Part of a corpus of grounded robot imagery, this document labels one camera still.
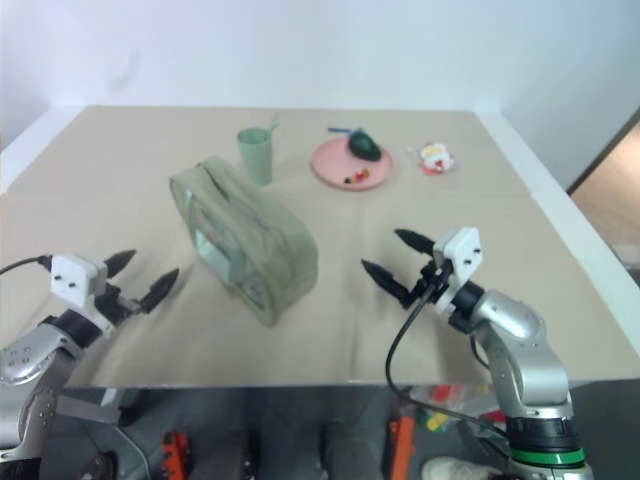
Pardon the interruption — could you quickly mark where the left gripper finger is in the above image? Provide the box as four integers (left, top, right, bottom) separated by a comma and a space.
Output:
139, 268, 181, 314
104, 249, 138, 276

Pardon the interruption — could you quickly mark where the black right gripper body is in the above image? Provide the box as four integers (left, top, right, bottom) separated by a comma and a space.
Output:
400, 254, 454, 309

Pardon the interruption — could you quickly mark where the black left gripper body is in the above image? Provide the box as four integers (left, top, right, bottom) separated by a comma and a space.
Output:
93, 282, 145, 328

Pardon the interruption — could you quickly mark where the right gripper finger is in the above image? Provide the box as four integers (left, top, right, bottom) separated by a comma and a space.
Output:
360, 258, 409, 302
393, 228, 436, 257

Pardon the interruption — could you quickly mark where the green zippered pouch bag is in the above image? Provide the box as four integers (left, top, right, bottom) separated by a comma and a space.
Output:
168, 155, 320, 329

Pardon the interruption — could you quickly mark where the red white santa figure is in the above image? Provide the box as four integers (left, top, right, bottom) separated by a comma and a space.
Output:
416, 141, 455, 177

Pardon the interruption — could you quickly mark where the beige tablecloth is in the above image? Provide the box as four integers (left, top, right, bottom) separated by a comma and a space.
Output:
0, 104, 640, 389

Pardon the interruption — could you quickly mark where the pink round plate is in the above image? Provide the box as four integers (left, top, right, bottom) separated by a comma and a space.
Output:
312, 137, 394, 192

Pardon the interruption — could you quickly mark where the dark green avocado toy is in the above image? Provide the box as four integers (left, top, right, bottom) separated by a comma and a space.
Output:
347, 129, 382, 163

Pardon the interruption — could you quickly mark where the red yellow plastic clutter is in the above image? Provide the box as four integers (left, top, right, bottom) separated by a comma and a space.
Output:
418, 383, 504, 432

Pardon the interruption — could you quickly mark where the orange black tool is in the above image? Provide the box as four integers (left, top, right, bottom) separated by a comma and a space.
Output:
160, 429, 192, 480

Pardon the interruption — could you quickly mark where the orange upright bar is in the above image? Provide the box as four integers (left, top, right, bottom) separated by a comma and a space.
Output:
388, 399, 417, 480

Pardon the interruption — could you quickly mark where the green plastic cup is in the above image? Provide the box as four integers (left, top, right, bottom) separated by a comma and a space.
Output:
236, 126, 275, 187

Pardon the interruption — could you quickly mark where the white shoe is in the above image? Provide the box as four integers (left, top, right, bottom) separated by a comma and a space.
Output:
421, 454, 507, 480

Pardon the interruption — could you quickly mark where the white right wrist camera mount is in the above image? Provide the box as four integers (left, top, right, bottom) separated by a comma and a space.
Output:
431, 227, 486, 316

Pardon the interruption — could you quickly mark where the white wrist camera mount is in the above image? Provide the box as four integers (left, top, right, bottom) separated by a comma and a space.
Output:
431, 227, 486, 316
49, 253, 117, 331

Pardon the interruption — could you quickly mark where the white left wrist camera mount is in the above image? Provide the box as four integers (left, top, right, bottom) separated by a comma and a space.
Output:
49, 253, 117, 331

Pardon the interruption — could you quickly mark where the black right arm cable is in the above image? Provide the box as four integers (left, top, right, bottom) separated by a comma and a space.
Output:
384, 279, 507, 437

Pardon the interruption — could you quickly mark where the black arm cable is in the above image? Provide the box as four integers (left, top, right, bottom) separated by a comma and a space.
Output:
384, 279, 507, 437
0, 255, 54, 276

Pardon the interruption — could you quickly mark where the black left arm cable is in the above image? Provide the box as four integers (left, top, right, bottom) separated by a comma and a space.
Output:
0, 255, 54, 276

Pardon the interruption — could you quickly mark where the grey metal bracket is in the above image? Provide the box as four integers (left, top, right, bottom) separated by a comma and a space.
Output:
58, 387, 122, 425

